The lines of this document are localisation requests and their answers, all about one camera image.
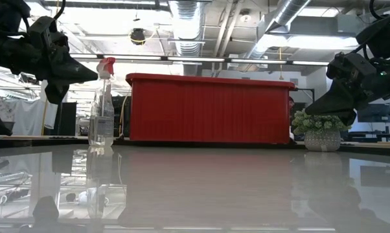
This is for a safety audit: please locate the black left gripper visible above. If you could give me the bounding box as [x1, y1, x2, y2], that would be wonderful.
[26, 16, 99, 105]

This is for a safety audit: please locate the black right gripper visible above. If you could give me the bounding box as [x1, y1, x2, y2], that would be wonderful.
[304, 51, 390, 127]

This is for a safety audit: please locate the red plastic laundry bin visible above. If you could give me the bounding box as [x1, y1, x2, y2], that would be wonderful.
[125, 72, 297, 145]

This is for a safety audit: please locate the green artificial plant in pot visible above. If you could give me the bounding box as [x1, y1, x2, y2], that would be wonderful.
[291, 109, 352, 152]

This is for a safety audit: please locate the dark computer monitor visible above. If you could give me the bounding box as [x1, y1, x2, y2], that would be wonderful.
[356, 103, 390, 123]

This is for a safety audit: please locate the black upright panel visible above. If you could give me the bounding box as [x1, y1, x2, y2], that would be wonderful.
[54, 102, 78, 136]

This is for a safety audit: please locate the person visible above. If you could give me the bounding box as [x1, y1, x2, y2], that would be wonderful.
[288, 96, 296, 143]

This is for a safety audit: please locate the long ceiling light bar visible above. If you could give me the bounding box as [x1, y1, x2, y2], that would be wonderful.
[68, 53, 163, 61]
[230, 58, 287, 65]
[167, 56, 225, 63]
[292, 60, 330, 67]

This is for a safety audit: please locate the clear spray bottle red trigger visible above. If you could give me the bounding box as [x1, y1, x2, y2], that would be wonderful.
[87, 57, 116, 147]

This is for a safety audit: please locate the yellow hanging cord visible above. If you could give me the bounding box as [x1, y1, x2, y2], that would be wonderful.
[41, 100, 50, 136]

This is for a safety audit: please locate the yellow cable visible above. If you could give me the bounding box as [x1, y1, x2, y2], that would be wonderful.
[119, 90, 132, 137]

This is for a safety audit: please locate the black dome camera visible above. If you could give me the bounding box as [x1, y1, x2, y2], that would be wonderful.
[130, 28, 146, 46]

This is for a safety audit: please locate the smooth silver air duct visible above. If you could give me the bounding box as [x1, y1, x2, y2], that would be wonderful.
[246, 0, 312, 59]

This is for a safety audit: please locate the ribbed silver air duct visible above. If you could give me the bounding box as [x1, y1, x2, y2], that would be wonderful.
[167, 0, 204, 58]

